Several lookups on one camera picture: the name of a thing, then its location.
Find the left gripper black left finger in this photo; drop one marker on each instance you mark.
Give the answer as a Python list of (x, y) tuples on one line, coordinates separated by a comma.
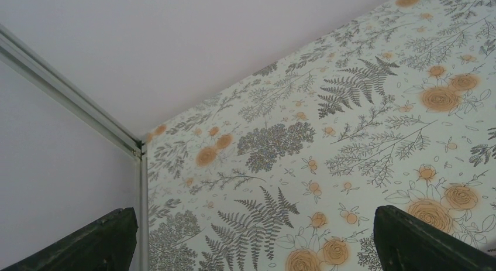
[(107, 243)]

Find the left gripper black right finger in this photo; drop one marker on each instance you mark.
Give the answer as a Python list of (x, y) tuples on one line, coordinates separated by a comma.
[(404, 242)]

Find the floral patterned table mat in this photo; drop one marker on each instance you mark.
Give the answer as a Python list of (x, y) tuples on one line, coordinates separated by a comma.
[(284, 170)]

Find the aluminium frame post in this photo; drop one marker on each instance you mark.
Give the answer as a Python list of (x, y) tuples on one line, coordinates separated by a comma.
[(64, 160)]

